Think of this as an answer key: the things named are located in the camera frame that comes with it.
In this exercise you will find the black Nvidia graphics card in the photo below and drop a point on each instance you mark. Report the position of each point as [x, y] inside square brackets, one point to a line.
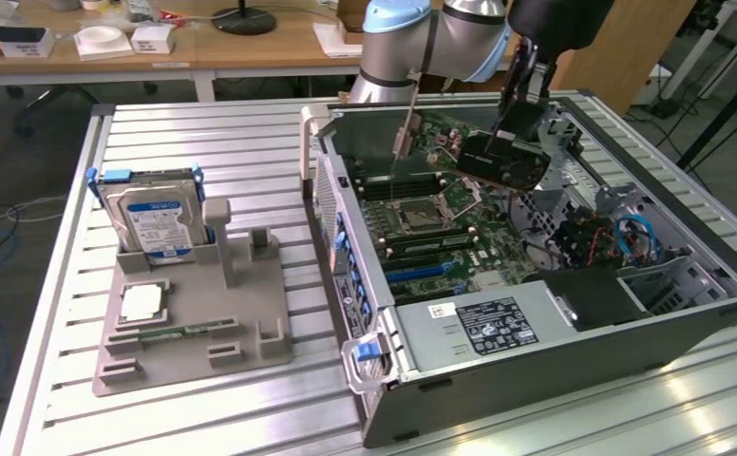
[502, 166]

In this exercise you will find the silver perforated disk bay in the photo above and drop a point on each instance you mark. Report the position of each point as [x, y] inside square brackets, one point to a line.
[559, 183]

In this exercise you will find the wooden cabinet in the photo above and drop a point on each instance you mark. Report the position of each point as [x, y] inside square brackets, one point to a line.
[629, 62]

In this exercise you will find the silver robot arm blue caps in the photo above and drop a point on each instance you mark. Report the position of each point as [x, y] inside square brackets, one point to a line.
[394, 47]

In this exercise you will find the white round dish block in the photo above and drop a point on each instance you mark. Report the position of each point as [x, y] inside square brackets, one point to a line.
[103, 43]

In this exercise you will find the silver CPU chip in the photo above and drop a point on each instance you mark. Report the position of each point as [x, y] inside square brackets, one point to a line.
[140, 304]

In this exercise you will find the long blue expansion slot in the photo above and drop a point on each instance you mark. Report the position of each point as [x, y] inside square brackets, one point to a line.
[423, 273]

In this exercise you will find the blue case latch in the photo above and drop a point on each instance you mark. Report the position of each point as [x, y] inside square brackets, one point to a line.
[364, 354]

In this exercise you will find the white paper booklet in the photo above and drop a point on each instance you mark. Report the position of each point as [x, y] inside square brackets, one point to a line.
[338, 43]

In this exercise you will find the wooden desk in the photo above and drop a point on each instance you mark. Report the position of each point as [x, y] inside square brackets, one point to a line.
[267, 52]

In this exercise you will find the red packet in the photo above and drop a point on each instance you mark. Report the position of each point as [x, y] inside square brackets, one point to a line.
[175, 15]

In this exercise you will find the silver socket cover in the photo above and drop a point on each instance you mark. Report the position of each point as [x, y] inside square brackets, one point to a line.
[465, 195]

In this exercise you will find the white box dark lid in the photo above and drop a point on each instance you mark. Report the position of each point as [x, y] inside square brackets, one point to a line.
[23, 43]

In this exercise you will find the silver chipset heatsink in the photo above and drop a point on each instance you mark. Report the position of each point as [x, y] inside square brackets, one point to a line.
[493, 280]

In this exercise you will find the black lamp base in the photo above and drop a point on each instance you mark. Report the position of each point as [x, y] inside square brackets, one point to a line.
[246, 21]

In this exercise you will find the hard disk blue carrier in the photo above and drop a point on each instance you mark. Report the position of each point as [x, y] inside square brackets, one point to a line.
[154, 223]

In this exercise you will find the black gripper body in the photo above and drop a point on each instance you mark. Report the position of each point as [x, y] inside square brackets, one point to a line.
[566, 24]

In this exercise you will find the brown cardboard box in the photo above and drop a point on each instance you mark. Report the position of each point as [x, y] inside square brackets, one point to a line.
[350, 14]

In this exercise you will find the CPU socket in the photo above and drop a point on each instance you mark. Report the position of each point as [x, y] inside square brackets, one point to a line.
[417, 214]

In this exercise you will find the green RAM stick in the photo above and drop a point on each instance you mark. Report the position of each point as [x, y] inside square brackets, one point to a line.
[186, 329]

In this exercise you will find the grey plastic parts rack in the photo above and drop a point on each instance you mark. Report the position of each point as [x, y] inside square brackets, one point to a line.
[216, 304]

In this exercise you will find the open dark grey PC case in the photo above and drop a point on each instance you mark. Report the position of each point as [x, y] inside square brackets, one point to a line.
[534, 380]

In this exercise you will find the white cardboard box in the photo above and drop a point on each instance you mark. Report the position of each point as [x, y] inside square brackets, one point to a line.
[152, 40]

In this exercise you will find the black chair base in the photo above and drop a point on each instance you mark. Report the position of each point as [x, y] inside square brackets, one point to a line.
[52, 104]

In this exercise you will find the green motherboard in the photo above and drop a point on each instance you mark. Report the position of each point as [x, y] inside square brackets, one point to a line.
[495, 242]

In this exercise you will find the white paper label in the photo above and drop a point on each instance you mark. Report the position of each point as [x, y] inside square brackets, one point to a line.
[171, 64]

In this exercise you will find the installed black RAM stick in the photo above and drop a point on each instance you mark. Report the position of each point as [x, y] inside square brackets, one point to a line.
[429, 246]

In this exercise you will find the grey power supply unit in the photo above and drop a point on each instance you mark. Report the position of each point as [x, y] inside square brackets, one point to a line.
[470, 328]

